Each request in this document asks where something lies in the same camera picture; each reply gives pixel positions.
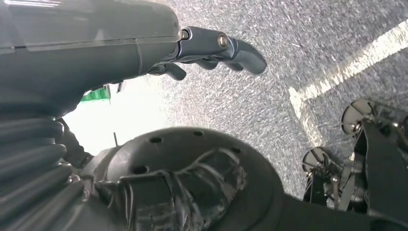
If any green board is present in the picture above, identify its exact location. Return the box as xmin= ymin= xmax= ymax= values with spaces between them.
xmin=79 ymin=84 xmax=112 ymax=105

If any white floor tape line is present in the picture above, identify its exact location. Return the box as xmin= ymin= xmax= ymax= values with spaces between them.
xmin=288 ymin=19 xmax=408 ymax=148

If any black disc with holes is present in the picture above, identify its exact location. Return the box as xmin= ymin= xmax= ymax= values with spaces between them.
xmin=81 ymin=127 xmax=408 ymax=231

